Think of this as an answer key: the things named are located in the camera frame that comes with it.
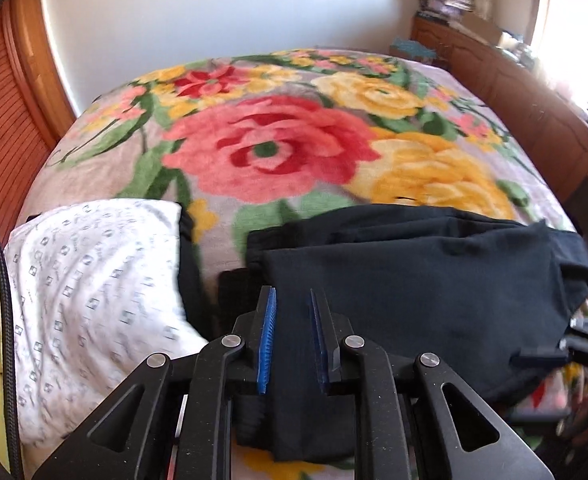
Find teal basket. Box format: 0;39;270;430
390;38;438;65

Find white patterned folded garment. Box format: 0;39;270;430
4;198;206;448

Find black folded garment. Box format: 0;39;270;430
177;209;214;340

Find cardboard box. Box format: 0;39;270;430
461;12;502;47

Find stack of papers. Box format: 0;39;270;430
418;0;475;22

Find wooden cabinet row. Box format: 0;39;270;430
411;15;588;204

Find black pants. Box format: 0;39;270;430
219;205;588;462

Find floral bed blanket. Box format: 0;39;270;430
11;48;588;480

